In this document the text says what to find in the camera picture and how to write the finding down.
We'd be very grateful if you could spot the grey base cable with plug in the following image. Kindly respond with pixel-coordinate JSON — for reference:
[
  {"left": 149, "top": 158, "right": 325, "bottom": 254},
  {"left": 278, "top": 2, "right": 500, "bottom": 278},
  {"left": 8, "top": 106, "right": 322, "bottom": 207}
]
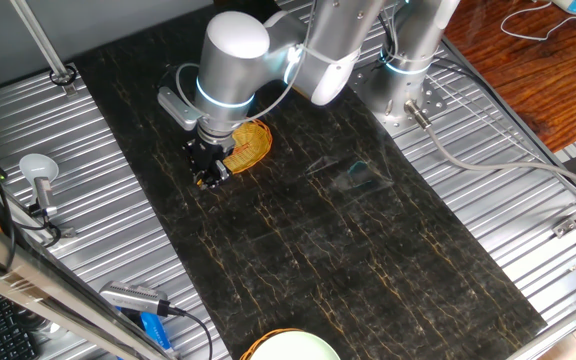
[{"left": 403, "top": 98, "right": 576, "bottom": 199}]

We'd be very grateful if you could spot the white ladle shaped fixture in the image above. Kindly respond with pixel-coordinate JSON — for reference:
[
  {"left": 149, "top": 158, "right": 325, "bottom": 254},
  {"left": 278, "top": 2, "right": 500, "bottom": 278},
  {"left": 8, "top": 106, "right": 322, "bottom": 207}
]
[{"left": 18, "top": 153, "right": 61, "bottom": 206}]

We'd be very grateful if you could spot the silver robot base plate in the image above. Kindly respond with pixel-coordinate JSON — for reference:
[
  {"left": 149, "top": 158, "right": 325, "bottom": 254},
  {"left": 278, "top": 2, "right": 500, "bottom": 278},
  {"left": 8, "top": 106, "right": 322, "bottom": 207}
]
[{"left": 350, "top": 64, "right": 449, "bottom": 140}]

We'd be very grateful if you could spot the black marble pattern mat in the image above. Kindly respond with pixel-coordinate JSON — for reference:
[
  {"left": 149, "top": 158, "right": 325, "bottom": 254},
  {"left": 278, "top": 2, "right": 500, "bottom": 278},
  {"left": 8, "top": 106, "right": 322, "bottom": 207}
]
[{"left": 75, "top": 0, "right": 549, "bottom": 360}]

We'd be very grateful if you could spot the cable along arm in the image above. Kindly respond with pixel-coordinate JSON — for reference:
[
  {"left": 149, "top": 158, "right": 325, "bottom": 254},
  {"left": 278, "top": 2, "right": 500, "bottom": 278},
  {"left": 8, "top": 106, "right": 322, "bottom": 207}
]
[{"left": 175, "top": 0, "right": 317, "bottom": 124}]

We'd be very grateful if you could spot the aluminium post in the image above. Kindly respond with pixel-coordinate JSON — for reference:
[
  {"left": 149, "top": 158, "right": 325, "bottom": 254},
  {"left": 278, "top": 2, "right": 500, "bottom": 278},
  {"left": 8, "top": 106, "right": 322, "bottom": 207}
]
[{"left": 10, "top": 0, "right": 78, "bottom": 97}]

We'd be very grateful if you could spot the black side camera cable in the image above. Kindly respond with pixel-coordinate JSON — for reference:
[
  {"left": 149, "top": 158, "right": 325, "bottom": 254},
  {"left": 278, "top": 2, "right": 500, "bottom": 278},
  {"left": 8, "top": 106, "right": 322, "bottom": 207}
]
[{"left": 167, "top": 305, "right": 214, "bottom": 360}]

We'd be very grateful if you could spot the yellow woven oval basket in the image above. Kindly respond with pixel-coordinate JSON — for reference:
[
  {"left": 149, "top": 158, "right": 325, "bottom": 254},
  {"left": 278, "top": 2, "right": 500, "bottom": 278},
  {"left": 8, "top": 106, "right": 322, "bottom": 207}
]
[{"left": 222, "top": 118, "right": 274, "bottom": 175}]

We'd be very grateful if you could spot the orange woven basket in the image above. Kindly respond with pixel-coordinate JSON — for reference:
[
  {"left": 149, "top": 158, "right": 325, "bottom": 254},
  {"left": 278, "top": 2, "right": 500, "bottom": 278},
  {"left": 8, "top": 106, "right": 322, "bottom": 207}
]
[{"left": 239, "top": 327, "right": 302, "bottom": 360}]

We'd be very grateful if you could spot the white floor cable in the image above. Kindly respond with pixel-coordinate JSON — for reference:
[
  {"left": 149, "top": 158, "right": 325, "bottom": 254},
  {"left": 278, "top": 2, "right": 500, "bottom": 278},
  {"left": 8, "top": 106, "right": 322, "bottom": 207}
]
[{"left": 499, "top": 0, "right": 576, "bottom": 42}]

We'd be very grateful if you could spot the pale green plate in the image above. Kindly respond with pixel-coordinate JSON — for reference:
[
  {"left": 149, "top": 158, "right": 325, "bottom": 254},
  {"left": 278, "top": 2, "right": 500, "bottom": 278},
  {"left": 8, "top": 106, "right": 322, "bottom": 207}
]
[{"left": 250, "top": 330, "right": 342, "bottom": 360}]

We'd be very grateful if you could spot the black cable ring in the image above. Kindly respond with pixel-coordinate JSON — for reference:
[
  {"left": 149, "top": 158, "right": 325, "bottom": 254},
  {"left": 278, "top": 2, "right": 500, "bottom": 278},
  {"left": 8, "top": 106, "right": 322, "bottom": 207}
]
[{"left": 49, "top": 64, "right": 78, "bottom": 87}]

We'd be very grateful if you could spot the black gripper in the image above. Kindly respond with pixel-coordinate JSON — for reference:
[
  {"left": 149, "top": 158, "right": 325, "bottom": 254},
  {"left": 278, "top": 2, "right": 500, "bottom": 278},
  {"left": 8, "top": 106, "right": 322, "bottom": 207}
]
[{"left": 182, "top": 138, "right": 234, "bottom": 190}]

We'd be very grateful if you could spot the metal frame beam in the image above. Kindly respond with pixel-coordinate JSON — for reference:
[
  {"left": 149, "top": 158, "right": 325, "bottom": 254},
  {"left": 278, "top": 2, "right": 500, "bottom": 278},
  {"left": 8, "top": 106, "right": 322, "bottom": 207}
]
[{"left": 0, "top": 204, "right": 179, "bottom": 360}]

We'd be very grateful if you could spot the silver ribbed side camera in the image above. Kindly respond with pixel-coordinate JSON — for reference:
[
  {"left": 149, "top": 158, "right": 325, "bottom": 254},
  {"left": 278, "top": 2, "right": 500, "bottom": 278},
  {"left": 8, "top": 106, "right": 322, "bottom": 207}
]
[{"left": 99, "top": 280, "right": 172, "bottom": 317}]

